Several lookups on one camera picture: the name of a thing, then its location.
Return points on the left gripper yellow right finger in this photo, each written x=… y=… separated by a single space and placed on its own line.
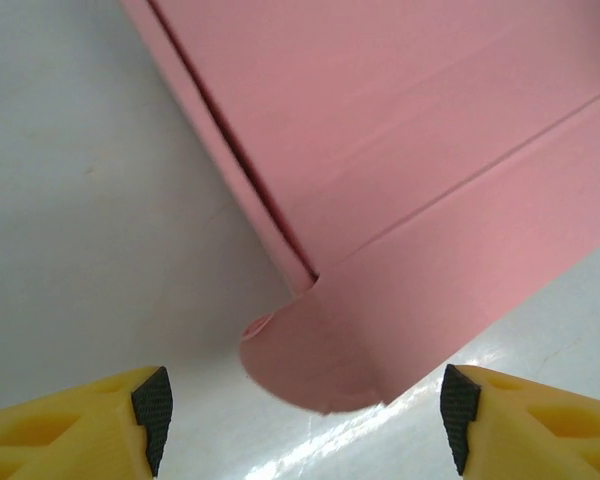
x=540 y=435

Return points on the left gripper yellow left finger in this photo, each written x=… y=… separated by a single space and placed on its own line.
x=80 y=440

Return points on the pink paper box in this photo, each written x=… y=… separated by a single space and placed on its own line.
x=405 y=150

